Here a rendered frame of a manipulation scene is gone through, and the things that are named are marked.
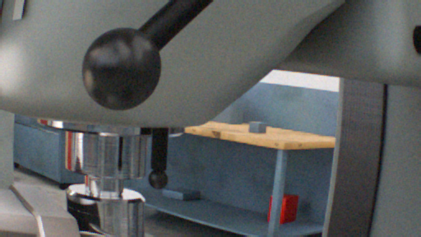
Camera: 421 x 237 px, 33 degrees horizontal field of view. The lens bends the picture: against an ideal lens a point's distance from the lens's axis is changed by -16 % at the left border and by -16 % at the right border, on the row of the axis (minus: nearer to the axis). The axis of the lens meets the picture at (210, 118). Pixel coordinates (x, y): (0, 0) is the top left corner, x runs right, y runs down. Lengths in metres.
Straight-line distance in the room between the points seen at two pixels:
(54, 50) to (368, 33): 0.18
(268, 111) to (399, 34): 5.96
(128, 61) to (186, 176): 6.85
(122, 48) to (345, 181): 0.54
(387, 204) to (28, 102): 0.47
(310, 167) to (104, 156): 5.65
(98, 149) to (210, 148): 6.46
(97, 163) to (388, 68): 0.17
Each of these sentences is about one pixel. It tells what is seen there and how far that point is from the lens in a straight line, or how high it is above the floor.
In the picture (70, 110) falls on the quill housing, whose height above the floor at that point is 1.32.
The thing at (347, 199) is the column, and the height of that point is 1.22.
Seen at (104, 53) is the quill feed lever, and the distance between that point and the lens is 0.28.
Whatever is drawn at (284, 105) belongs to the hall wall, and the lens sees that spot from 6.25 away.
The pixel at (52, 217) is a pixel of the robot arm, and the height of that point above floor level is 1.26.
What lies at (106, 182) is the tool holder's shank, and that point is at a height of 1.28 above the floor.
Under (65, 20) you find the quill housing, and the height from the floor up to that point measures 1.36.
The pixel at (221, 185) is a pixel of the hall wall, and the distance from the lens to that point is 6.78.
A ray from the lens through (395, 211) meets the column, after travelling 0.75.
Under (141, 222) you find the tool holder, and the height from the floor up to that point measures 1.26.
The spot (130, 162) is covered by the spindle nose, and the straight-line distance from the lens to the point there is 0.42.
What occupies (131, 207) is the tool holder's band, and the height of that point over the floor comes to 1.26.
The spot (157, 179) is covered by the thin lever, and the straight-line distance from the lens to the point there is 0.40.
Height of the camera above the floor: 1.34
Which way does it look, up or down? 4 degrees down
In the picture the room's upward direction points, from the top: 4 degrees clockwise
